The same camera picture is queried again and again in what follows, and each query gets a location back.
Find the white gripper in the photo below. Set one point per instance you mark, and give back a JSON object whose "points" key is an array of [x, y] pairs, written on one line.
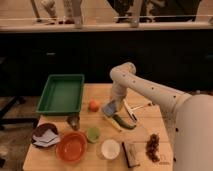
{"points": [[118, 102]]}

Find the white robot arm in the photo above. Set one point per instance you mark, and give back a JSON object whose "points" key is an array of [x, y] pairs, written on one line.
{"points": [[193, 139]]}

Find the green plastic tray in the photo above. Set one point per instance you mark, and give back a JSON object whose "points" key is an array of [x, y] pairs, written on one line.
{"points": [[62, 95]]}

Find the yellow banana toy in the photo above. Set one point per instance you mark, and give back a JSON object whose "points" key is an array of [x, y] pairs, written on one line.
{"points": [[113, 123]]}

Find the green cucumber toy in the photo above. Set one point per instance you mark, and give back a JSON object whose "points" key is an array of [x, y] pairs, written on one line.
{"points": [[122, 123]]}

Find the orange fruit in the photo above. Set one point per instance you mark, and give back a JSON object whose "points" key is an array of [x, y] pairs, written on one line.
{"points": [[94, 106]]}

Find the thin white skewer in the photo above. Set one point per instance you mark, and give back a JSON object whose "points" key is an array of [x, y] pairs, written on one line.
{"points": [[142, 106]]}

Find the small green cup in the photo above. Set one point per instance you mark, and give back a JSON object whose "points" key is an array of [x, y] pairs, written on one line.
{"points": [[93, 134]]}

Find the dark metal cup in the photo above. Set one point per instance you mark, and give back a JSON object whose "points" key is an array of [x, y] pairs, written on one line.
{"points": [[74, 122]]}

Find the white cup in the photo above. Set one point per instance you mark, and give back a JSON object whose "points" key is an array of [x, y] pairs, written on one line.
{"points": [[110, 149]]}

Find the brown grape bunch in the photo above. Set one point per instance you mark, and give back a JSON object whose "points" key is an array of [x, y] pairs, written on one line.
{"points": [[152, 148]]}

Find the orange bowl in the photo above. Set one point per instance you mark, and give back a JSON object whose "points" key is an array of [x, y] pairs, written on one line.
{"points": [[72, 147]]}

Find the grey folded cloth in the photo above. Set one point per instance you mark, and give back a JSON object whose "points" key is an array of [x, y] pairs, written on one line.
{"points": [[47, 139]]}

